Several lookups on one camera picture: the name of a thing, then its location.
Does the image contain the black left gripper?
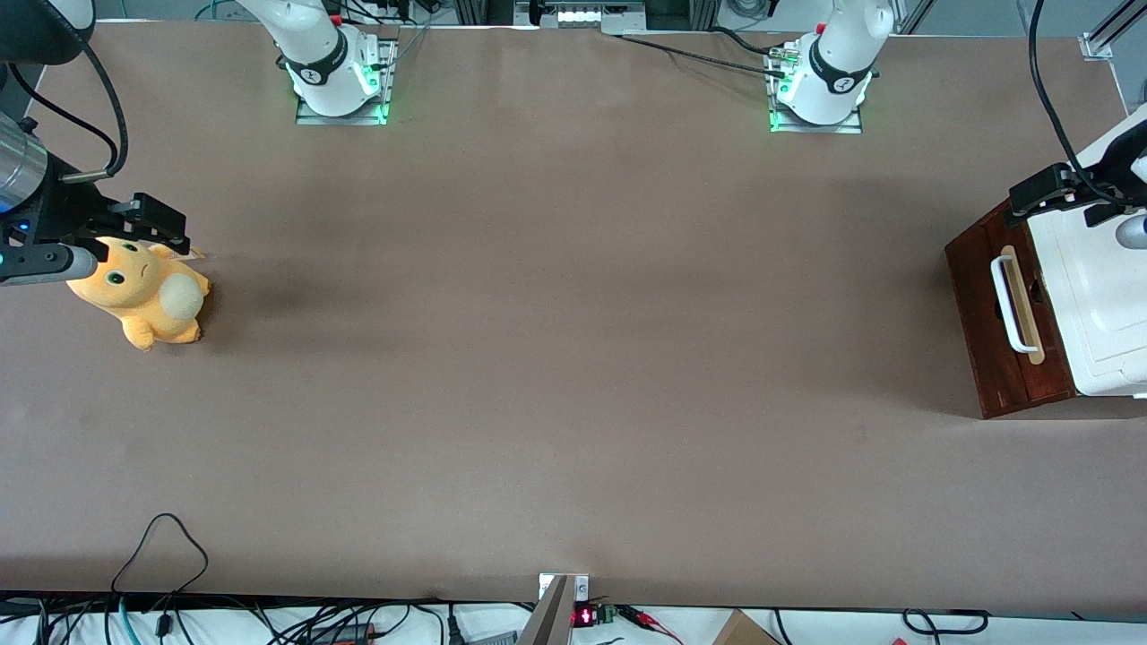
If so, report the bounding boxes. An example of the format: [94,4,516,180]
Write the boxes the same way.
[1007,116,1147,228]

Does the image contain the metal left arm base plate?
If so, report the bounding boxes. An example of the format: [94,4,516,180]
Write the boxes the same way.
[766,43,867,135]

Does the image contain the dark wooden drawer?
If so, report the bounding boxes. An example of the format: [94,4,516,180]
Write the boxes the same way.
[944,199,1078,420]

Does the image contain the black power adapter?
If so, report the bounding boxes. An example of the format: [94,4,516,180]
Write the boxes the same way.
[307,622,379,645]

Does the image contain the white cabinet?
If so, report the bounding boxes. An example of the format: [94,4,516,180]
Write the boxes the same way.
[1026,107,1147,400]

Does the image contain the light wooden handle strip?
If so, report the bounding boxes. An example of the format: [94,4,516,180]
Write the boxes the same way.
[999,245,1047,366]

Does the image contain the aluminium frame profile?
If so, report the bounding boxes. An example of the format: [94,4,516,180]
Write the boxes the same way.
[1079,0,1147,62]

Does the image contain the red wires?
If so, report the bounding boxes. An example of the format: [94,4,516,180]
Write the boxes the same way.
[617,606,684,645]

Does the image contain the black looped table cable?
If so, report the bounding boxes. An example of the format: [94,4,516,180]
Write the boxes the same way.
[109,512,211,621]

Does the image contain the brown cardboard box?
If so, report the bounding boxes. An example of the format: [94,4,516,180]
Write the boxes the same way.
[711,608,783,645]

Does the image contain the black looped floor cable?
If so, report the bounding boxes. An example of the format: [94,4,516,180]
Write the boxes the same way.
[900,608,992,636]

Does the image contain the white power strip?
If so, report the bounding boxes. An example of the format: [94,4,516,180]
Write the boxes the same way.
[514,0,648,35]

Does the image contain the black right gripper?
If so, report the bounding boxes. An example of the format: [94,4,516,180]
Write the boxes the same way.
[0,154,192,270]

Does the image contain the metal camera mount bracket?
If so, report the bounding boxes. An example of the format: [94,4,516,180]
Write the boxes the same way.
[514,573,592,645]

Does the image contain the white drawer handle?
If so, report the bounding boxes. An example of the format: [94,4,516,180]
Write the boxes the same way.
[989,254,1040,354]

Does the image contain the black cable at arm base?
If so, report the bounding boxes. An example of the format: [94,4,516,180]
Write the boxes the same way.
[614,27,795,78]

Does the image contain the orange plush toy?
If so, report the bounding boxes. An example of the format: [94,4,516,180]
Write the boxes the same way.
[65,235,212,352]

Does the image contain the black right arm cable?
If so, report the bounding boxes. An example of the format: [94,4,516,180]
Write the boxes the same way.
[4,40,130,185]

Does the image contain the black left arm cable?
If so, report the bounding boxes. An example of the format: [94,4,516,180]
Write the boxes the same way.
[1027,0,1121,205]

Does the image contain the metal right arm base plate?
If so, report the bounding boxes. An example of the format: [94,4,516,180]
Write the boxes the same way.
[295,38,401,127]

